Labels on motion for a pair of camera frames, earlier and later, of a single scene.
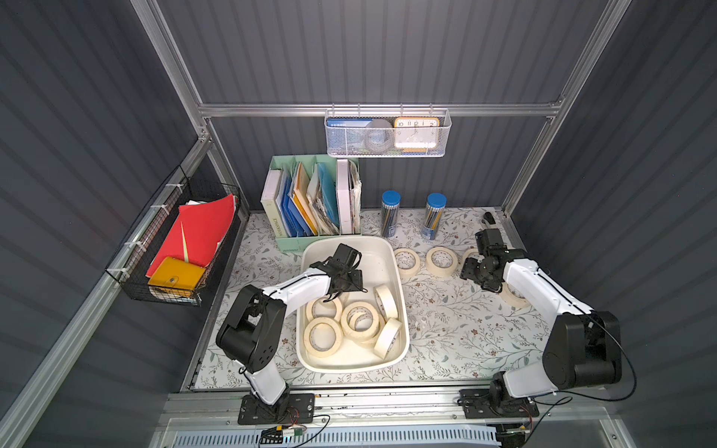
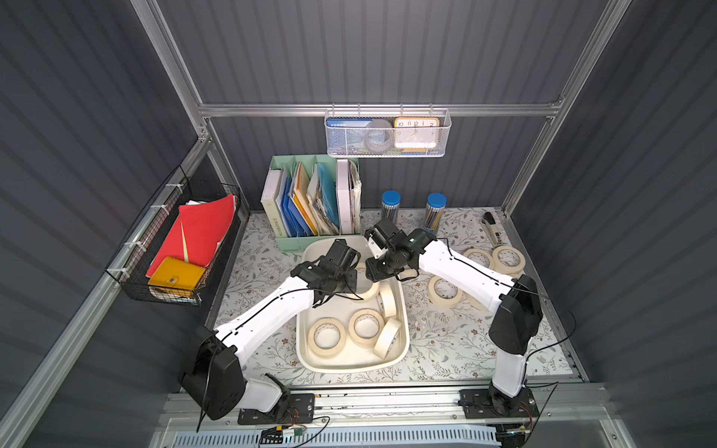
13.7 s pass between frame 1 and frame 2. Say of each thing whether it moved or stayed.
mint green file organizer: stayed
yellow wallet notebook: stayed
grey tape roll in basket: stayed
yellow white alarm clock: stayed
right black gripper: moved
